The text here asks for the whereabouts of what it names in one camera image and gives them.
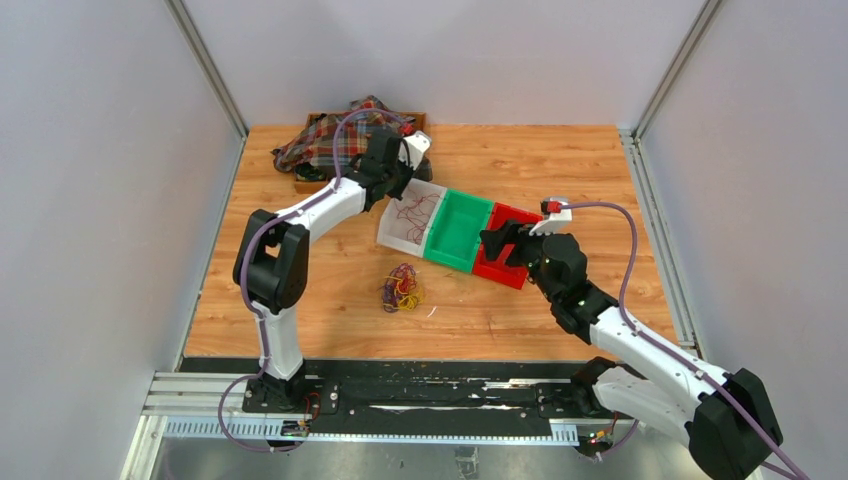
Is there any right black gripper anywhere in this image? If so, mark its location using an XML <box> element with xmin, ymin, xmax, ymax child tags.
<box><xmin>481</xmin><ymin>218</ymin><xmax>560</xmax><ymax>303</ymax></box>

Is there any red cable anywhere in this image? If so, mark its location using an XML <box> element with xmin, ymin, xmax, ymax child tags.
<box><xmin>392</xmin><ymin>188</ymin><xmax>444</xmax><ymax>246</ymax></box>

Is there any coloured cable bundle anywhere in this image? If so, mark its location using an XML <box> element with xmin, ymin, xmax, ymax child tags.
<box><xmin>378</xmin><ymin>262</ymin><xmax>427</xmax><ymax>315</ymax></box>

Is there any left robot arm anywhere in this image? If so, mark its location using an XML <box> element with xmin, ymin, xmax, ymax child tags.
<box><xmin>233</xmin><ymin>131</ymin><xmax>431</xmax><ymax>413</ymax></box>

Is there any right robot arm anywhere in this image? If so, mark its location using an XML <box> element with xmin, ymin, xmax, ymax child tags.
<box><xmin>480</xmin><ymin>220</ymin><xmax>783</xmax><ymax>479</ymax></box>

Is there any red plastic bin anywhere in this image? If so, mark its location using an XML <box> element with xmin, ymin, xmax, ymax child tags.
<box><xmin>471</xmin><ymin>202</ymin><xmax>546</xmax><ymax>291</ymax></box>

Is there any white plastic bin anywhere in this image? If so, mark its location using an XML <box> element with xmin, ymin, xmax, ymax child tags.
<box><xmin>377</xmin><ymin>179</ymin><xmax>448</xmax><ymax>258</ymax></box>

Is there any wooden tray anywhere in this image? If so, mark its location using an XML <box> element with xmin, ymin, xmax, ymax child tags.
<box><xmin>273</xmin><ymin>112</ymin><xmax>427</xmax><ymax>194</ymax></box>

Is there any green plastic bin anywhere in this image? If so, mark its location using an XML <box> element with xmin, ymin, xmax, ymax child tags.
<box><xmin>423</xmin><ymin>189</ymin><xmax>495</xmax><ymax>273</ymax></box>

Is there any plaid shirt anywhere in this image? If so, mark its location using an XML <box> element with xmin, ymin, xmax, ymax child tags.
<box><xmin>271</xmin><ymin>95</ymin><xmax>426</xmax><ymax>181</ymax></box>

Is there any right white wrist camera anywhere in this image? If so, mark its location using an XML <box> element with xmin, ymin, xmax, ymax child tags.
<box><xmin>529</xmin><ymin>197</ymin><xmax>573</xmax><ymax>236</ymax></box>

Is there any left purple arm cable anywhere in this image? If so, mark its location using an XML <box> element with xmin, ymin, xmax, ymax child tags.
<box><xmin>217</xmin><ymin>109</ymin><xmax>412</xmax><ymax>455</ymax></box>

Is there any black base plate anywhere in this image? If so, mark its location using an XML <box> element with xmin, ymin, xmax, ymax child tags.
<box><xmin>242</xmin><ymin>359</ymin><xmax>628</xmax><ymax>438</ymax></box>

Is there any aluminium frame rail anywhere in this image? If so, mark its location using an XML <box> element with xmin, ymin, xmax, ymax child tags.
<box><xmin>119</xmin><ymin>370</ymin><xmax>763</xmax><ymax>480</ymax></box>

